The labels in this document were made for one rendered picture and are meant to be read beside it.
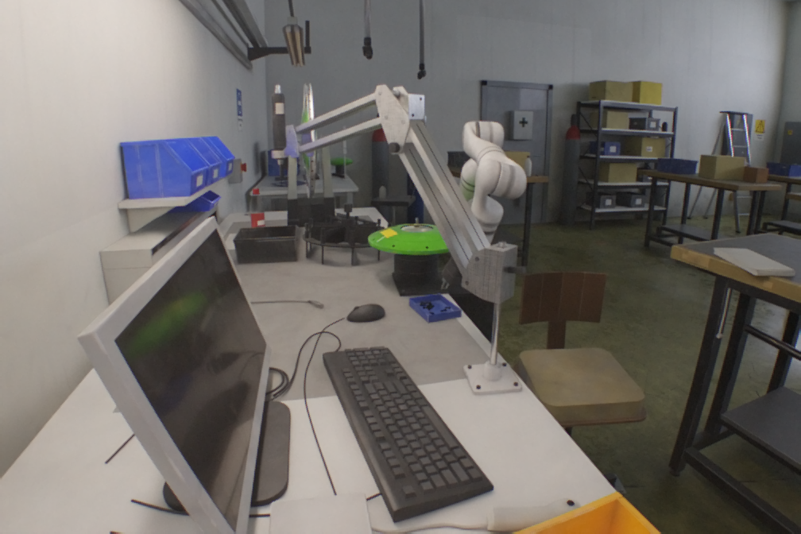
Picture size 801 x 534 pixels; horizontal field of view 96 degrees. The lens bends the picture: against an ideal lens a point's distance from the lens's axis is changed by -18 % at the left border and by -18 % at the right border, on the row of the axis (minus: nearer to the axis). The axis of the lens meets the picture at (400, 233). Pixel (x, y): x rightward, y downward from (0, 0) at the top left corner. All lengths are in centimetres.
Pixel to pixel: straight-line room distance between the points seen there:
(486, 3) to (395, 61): 160
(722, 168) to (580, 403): 456
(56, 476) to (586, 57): 729
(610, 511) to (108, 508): 65
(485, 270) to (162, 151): 98
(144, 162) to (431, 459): 111
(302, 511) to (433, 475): 19
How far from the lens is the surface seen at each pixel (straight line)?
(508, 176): 88
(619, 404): 147
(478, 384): 89
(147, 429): 45
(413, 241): 128
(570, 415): 143
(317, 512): 60
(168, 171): 137
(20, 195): 100
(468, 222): 83
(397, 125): 90
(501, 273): 79
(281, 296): 135
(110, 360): 42
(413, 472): 66
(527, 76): 677
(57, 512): 78
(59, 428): 95
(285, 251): 167
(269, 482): 69
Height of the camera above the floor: 140
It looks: 14 degrees down
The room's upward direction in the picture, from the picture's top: straight up
